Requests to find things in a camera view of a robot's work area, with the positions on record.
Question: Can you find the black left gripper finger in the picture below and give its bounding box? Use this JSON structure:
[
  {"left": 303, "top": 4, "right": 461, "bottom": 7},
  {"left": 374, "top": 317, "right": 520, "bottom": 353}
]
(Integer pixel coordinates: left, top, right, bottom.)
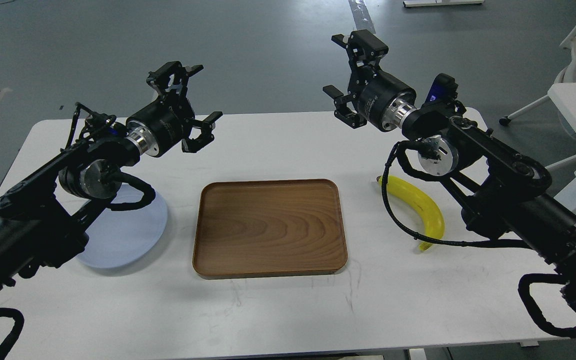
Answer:
[
  {"left": 182, "top": 111, "right": 223, "bottom": 153},
  {"left": 146, "top": 61, "right": 204, "bottom": 109}
]

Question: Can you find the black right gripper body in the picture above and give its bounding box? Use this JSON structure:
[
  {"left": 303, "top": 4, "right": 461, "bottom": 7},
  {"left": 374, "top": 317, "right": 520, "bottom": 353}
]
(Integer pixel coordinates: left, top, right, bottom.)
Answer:
[{"left": 355, "top": 70, "right": 417, "bottom": 132}]

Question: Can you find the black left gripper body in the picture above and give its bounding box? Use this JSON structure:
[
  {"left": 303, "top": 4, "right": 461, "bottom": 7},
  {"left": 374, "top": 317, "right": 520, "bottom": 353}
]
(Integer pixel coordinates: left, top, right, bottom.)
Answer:
[{"left": 126, "top": 96, "right": 195, "bottom": 158}]

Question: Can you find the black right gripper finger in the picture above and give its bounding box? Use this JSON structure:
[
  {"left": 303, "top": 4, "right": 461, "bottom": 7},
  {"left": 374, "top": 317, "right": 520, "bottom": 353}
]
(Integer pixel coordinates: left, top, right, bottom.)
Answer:
[
  {"left": 322, "top": 85, "right": 368, "bottom": 129},
  {"left": 331, "top": 29, "right": 389, "bottom": 84}
]

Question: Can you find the light blue plate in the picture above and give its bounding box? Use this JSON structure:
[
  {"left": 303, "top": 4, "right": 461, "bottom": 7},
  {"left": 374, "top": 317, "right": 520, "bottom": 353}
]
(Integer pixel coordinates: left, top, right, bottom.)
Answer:
[{"left": 75, "top": 193, "right": 169, "bottom": 270}]

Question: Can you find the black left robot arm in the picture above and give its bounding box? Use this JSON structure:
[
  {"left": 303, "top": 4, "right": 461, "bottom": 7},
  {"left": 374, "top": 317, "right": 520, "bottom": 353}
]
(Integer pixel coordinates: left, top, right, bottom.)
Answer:
[{"left": 0, "top": 61, "right": 222, "bottom": 360}]

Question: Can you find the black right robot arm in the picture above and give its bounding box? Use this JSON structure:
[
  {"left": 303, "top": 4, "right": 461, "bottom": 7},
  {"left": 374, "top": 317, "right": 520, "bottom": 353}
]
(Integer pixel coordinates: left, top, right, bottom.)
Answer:
[{"left": 323, "top": 29, "right": 576, "bottom": 338}]

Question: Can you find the yellow banana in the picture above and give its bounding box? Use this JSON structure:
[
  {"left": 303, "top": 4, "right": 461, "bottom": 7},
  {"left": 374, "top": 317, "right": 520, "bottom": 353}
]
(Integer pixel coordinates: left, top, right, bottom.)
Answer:
[{"left": 386, "top": 175, "right": 445, "bottom": 240}]

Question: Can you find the white table base far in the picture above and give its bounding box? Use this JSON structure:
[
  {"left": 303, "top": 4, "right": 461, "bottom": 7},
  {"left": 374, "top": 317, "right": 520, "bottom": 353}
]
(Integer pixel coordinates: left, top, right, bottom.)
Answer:
[{"left": 402, "top": 0, "right": 486, "bottom": 9}]

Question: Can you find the wooden tray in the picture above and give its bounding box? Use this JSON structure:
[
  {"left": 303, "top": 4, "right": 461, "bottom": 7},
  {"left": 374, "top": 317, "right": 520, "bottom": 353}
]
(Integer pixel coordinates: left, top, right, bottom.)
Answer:
[{"left": 192, "top": 178, "right": 348, "bottom": 280}]

